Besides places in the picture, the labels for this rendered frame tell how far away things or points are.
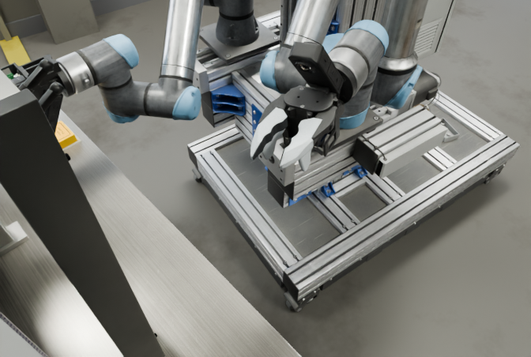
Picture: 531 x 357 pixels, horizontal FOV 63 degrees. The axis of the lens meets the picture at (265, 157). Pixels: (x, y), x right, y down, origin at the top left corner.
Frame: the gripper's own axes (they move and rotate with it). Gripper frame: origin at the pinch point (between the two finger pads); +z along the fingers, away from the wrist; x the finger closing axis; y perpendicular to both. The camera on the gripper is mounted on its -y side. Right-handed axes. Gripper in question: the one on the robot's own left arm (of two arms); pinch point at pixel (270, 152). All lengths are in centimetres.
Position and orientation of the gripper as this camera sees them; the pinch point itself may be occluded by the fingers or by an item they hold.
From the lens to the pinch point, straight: 55.6
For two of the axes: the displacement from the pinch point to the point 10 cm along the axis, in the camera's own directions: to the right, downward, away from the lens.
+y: 1.2, 7.2, 6.8
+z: -5.1, 6.4, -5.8
